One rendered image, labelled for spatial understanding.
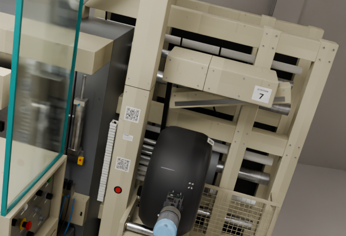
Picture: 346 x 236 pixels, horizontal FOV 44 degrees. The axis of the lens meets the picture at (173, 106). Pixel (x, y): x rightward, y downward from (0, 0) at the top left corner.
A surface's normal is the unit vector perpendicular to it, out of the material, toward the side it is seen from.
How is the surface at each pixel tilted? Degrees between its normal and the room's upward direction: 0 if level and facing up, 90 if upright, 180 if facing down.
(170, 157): 39
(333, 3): 90
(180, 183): 63
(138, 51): 90
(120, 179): 90
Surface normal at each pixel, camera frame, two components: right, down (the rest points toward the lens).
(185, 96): -0.17, 0.33
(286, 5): 0.09, 0.38
